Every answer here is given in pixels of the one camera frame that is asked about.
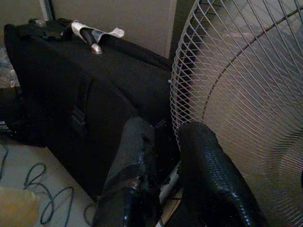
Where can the yellow cloth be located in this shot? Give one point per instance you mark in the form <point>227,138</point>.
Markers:
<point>16,210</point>

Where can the black fabric suitcase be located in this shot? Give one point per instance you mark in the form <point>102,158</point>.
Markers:
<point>71,82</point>

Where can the grey patterned fabric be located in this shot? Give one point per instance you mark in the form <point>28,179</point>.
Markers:
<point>6,68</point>

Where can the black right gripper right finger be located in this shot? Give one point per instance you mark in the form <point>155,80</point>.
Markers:
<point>208,170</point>

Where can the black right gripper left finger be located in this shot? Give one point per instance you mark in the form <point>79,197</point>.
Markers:
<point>132,151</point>

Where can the white electric fan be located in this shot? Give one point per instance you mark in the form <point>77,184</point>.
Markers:
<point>248,118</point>

